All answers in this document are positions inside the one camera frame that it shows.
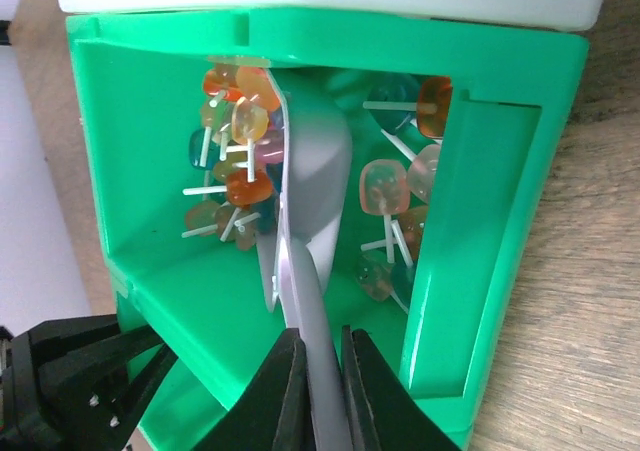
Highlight finger of the left gripper black triangular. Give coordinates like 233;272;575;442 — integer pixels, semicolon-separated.
44;315;175;450

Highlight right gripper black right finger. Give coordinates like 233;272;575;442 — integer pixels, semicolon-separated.
341;326;459;450

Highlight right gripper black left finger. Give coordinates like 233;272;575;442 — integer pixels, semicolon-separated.
194;328;306;450

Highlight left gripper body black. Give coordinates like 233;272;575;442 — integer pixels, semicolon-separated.
0;320;131;451

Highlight lilac slotted plastic scoop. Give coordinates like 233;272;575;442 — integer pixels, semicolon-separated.
265;69;352;450

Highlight green bin candies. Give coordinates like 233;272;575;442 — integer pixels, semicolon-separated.
67;7;588;450

